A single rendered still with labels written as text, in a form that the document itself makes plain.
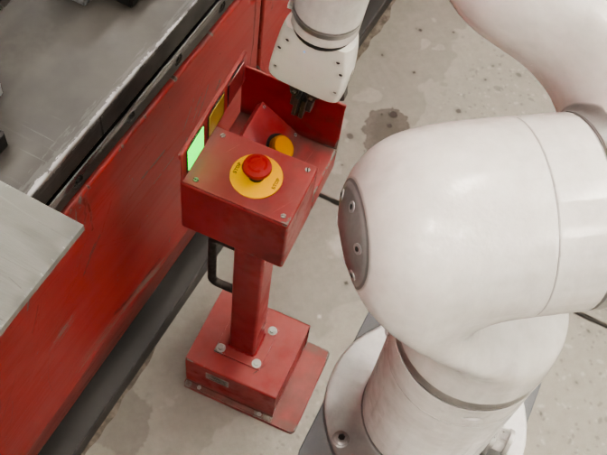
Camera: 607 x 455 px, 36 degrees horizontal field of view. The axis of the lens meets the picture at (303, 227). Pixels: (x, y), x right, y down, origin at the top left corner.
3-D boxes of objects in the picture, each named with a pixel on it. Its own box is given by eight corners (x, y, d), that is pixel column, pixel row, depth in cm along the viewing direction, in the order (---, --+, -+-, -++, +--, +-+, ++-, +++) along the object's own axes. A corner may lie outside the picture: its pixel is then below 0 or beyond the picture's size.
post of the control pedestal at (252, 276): (253, 357, 182) (268, 216, 136) (228, 346, 183) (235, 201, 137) (265, 334, 185) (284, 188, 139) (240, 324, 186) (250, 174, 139)
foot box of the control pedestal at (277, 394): (293, 435, 187) (298, 416, 177) (182, 385, 190) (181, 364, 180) (330, 352, 197) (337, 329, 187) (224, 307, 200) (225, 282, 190)
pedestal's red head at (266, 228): (281, 269, 132) (291, 202, 116) (181, 226, 134) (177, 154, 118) (334, 165, 141) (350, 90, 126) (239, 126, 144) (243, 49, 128)
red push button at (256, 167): (263, 195, 124) (265, 181, 121) (236, 184, 125) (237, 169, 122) (275, 173, 126) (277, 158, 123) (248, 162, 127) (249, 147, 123)
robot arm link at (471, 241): (570, 400, 69) (724, 241, 48) (326, 433, 66) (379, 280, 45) (524, 258, 74) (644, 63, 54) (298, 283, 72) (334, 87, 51)
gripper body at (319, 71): (274, 22, 108) (261, 80, 118) (353, 58, 108) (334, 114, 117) (299, -19, 112) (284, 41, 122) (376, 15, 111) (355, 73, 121)
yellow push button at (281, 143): (279, 168, 136) (288, 164, 134) (260, 152, 134) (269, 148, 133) (289, 149, 138) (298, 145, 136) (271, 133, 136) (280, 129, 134)
